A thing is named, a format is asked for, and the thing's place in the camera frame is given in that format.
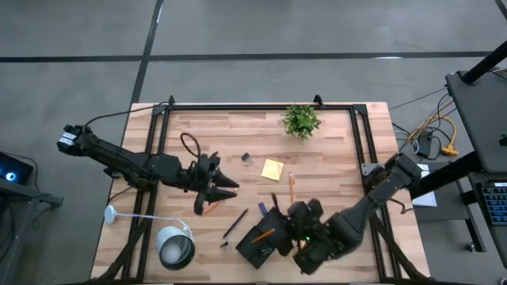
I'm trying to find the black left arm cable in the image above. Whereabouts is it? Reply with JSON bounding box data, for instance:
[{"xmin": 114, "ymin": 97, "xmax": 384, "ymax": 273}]
[{"xmin": 180, "ymin": 132, "xmax": 203, "ymax": 160}]

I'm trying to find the white paper sheet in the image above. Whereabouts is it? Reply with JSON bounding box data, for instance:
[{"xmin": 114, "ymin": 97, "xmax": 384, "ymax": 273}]
[{"xmin": 403, "ymin": 162, "xmax": 439, "ymax": 208}]

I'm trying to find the small green potted plant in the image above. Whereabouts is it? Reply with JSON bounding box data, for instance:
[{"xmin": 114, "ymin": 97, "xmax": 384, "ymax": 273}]
[{"xmin": 280, "ymin": 104, "xmax": 322, "ymax": 141}]

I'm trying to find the black overhead camera stand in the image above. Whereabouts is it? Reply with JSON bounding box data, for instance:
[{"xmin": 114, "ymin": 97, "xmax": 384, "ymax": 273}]
[{"xmin": 461, "ymin": 39, "xmax": 507, "ymax": 86}]

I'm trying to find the grey side table top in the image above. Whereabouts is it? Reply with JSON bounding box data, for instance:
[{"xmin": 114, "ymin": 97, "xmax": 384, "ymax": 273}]
[{"xmin": 445, "ymin": 69, "xmax": 507, "ymax": 175}]

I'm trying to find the yellow power cable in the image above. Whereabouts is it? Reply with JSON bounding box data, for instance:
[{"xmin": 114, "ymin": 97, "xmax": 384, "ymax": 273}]
[{"xmin": 406, "ymin": 113, "xmax": 460, "ymax": 158}]

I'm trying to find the black stand base beam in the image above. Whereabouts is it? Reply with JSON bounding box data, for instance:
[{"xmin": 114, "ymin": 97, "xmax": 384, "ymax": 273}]
[{"xmin": 407, "ymin": 151, "xmax": 485, "ymax": 200}]

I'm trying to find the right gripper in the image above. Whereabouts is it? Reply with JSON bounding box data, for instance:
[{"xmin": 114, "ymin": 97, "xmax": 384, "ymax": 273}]
[{"xmin": 276, "ymin": 197, "xmax": 346, "ymax": 276}]

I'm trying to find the black aluminium table frame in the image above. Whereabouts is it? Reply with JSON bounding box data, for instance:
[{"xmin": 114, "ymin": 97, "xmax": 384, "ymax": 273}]
[{"xmin": 90, "ymin": 94, "xmax": 431, "ymax": 284}]

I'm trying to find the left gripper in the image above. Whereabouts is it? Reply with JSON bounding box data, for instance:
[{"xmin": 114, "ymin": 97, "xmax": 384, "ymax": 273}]
[{"xmin": 180, "ymin": 151, "xmax": 241, "ymax": 217}]

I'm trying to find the black mesh desk organizer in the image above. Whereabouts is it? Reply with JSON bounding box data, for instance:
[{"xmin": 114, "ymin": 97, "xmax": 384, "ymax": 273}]
[{"xmin": 235, "ymin": 207, "xmax": 296, "ymax": 271}]

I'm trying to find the black pen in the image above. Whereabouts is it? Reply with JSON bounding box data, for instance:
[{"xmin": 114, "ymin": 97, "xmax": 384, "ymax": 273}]
[{"xmin": 222, "ymin": 207, "xmax": 250, "ymax": 240}]

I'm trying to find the yellow sticky note pad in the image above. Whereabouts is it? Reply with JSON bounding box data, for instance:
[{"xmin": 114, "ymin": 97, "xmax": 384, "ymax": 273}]
[{"xmin": 260, "ymin": 158, "xmax": 285, "ymax": 182}]

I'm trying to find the black power adapter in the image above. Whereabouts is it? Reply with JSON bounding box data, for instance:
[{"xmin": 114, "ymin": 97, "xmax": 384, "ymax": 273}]
[{"xmin": 415, "ymin": 132, "xmax": 434, "ymax": 158}]

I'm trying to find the blue-lit black device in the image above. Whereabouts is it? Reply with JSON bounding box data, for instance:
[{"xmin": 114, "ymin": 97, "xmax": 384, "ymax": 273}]
[{"xmin": 0, "ymin": 152, "xmax": 35, "ymax": 185}]

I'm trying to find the backlit computer keyboard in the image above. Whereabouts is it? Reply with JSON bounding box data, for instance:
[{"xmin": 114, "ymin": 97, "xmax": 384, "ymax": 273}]
[{"xmin": 479, "ymin": 180, "xmax": 507, "ymax": 226}]

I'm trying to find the dark grey desk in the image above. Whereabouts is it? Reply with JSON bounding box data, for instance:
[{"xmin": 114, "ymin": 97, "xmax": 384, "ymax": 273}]
[{"xmin": 467, "ymin": 172, "xmax": 507, "ymax": 270}]

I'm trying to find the white desk lamp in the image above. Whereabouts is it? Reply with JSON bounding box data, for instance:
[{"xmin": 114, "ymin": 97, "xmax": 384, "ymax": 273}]
[{"xmin": 103, "ymin": 204, "xmax": 196, "ymax": 272}]

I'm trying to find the black side stand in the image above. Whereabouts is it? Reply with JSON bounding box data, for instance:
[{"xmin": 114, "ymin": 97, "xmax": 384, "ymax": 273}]
[{"xmin": 0, "ymin": 177, "xmax": 64, "ymax": 285}]

